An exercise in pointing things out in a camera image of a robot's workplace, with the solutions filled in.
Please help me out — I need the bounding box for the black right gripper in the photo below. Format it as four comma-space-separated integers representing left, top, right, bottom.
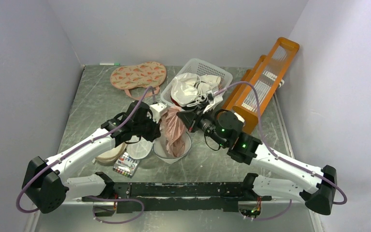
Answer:
177, 101, 228, 147

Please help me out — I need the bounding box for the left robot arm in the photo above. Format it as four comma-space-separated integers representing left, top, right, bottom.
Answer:
16, 101, 167, 214

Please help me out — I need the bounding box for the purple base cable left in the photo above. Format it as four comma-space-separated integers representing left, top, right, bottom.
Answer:
91, 199, 145, 225

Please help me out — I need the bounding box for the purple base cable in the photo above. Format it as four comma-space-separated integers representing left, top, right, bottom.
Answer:
91, 199, 145, 225
243, 198, 293, 222

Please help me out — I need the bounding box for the white green marker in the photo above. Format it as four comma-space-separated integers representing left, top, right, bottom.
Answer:
99, 62, 120, 66

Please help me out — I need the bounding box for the beige round pad stack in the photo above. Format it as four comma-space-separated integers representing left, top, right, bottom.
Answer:
94, 143, 127, 164

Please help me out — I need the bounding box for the white plastic laundry basket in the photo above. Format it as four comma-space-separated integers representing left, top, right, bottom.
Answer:
160, 58, 233, 111

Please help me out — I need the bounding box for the tulip patterned pink pad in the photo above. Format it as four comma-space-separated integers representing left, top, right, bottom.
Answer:
110, 61, 167, 100

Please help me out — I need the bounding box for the colour marker pen pack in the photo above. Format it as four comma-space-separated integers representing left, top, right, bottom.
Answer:
113, 152, 140, 178

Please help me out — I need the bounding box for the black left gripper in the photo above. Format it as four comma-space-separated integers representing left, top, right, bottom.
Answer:
133, 113, 161, 142

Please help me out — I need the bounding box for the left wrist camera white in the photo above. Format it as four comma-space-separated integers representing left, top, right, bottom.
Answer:
149, 102, 168, 123

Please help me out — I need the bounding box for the white garment in basket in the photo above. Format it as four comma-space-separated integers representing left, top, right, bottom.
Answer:
196, 74, 221, 94

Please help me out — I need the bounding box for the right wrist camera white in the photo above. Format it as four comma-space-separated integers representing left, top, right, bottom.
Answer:
203, 91, 223, 114

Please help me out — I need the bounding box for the white mesh laundry bag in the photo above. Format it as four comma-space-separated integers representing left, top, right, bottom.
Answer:
126, 132, 192, 164

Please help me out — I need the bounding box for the white bra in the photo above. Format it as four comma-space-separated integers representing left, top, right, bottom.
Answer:
171, 72, 207, 107

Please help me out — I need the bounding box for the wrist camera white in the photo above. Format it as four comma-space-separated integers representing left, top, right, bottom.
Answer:
149, 102, 168, 123
203, 91, 223, 114

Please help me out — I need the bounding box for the orange wooden rack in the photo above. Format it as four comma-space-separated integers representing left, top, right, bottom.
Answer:
222, 37, 300, 133

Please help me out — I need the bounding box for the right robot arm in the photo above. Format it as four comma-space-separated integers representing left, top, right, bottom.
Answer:
176, 110, 337, 216

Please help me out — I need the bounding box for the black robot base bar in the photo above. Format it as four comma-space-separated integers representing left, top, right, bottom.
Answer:
82, 182, 271, 214

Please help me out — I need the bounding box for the pink bra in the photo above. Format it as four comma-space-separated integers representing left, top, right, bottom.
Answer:
160, 106, 186, 158

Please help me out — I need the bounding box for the red garment in basket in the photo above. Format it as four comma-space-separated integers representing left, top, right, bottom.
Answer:
171, 98, 182, 107

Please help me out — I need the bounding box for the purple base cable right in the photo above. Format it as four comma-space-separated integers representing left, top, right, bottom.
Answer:
243, 198, 293, 222

